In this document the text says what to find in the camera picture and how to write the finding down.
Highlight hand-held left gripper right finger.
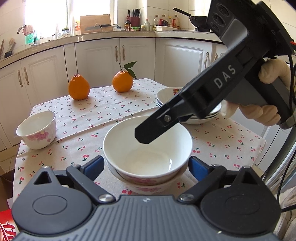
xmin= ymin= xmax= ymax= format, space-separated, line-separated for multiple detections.
xmin=178 ymin=156 xmax=266 ymax=202

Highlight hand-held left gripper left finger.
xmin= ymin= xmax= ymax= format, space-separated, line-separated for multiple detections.
xmin=33 ymin=155 xmax=116 ymax=205

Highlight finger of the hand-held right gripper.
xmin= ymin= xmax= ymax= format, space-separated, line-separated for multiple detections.
xmin=135 ymin=93 xmax=195 ymax=144

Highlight white pink-flower bowl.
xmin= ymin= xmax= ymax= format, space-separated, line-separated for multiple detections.
xmin=103 ymin=116 xmax=193 ymax=186
xmin=110 ymin=166 xmax=187 ymax=195
xmin=16 ymin=111 xmax=56 ymax=149

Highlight person's right hand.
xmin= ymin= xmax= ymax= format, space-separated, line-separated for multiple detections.
xmin=222 ymin=58 xmax=291 ymax=127

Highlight small white fruit-print plate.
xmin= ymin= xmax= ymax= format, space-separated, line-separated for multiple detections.
xmin=156 ymin=87 xmax=222 ymax=116

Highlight cherry-print tablecloth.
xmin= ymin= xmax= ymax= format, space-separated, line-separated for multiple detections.
xmin=13 ymin=78 xmax=267 ymax=205

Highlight orange with green leaves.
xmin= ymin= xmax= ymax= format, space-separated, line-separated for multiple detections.
xmin=112 ymin=61 xmax=138 ymax=93

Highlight black wok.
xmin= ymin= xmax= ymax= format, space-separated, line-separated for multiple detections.
xmin=173 ymin=7 xmax=211 ymax=31

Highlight orange without leaves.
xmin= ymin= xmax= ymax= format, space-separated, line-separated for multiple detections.
xmin=68 ymin=73 xmax=90 ymax=101

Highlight silver appliance door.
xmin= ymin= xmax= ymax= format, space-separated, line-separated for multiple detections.
xmin=261 ymin=125 xmax=296 ymax=189

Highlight white kitchen cabinets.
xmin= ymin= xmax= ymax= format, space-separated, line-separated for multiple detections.
xmin=0 ymin=37 xmax=232 ymax=153

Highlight white knitted cloth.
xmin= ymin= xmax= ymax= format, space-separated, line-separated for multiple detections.
xmin=280 ymin=188 xmax=296 ymax=241

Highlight red box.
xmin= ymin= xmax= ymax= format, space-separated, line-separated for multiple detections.
xmin=0 ymin=208 xmax=16 ymax=241

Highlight red knife block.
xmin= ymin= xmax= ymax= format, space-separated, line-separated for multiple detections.
xmin=128 ymin=9 xmax=141 ymax=27

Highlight beige kitchen countertop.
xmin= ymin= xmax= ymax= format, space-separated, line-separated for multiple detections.
xmin=0 ymin=30 xmax=223 ymax=70

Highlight kitchen knife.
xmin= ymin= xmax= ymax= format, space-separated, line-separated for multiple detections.
xmin=85 ymin=24 xmax=112 ymax=31

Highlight wooden cutting board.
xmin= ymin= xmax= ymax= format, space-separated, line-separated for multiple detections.
xmin=80 ymin=14 xmax=113 ymax=33

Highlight metal faucet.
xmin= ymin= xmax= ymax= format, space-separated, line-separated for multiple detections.
xmin=17 ymin=25 xmax=37 ymax=46

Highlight kitchen window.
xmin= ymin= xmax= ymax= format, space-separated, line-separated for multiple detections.
xmin=24 ymin=0 xmax=110 ymax=37

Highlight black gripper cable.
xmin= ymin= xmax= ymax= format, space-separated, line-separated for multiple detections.
xmin=276 ymin=39 xmax=296 ymax=214

